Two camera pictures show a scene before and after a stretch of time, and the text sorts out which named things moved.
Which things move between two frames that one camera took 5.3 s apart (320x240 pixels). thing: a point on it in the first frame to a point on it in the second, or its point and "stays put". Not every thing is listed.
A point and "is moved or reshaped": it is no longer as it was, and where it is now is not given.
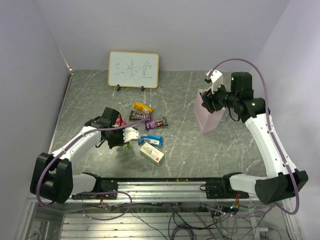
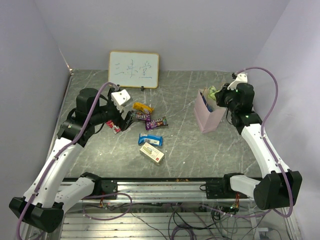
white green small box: x=152 y=153 stays put
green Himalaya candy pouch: x=127 y=145 is moved or reshaped
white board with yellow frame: x=134 y=69 stays put
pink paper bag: x=207 y=121 stays put
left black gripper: x=119 y=143 to x=118 y=120
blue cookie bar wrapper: x=153 y=139 stays put
